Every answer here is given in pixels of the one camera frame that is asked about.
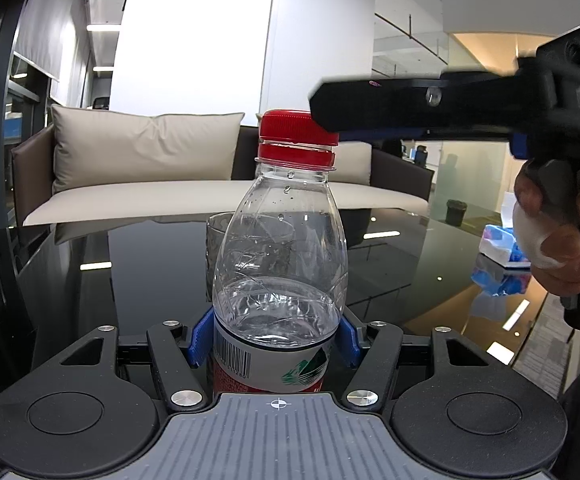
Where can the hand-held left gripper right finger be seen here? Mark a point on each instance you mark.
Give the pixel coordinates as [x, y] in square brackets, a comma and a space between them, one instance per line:
[348, 342]

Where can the blue white tissue pack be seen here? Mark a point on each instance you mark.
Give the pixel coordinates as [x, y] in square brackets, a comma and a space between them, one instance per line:
[499, 247]

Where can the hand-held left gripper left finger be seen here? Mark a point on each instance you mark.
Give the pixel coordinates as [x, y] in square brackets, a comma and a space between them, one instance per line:
[199, 342]

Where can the large beige sofa cushion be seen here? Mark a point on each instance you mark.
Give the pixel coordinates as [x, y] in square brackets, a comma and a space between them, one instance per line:
[140, 147]

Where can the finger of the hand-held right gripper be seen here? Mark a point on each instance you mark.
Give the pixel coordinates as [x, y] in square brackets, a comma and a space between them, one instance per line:
[409, 102]

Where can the person's right hand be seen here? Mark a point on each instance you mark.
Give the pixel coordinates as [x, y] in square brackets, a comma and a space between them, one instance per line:
[549, 255]

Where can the red bottle cap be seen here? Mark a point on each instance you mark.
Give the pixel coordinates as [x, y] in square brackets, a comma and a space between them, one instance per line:
[285, 125]

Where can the brown sofa with beige seat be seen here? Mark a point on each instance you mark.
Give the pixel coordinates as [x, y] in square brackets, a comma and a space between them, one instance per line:
[135, 197]

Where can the grey roller blind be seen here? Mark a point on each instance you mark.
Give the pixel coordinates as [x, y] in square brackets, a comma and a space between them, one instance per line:
[45, 20]

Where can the clear drinking glass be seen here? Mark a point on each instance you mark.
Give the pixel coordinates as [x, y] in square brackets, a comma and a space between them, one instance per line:
[216, 245]

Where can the black waste bin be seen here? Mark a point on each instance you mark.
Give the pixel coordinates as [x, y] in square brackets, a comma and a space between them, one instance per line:
[454, 212]

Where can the clear plastic water bottle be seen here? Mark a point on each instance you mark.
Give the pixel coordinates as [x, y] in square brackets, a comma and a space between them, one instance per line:
[280, 240]

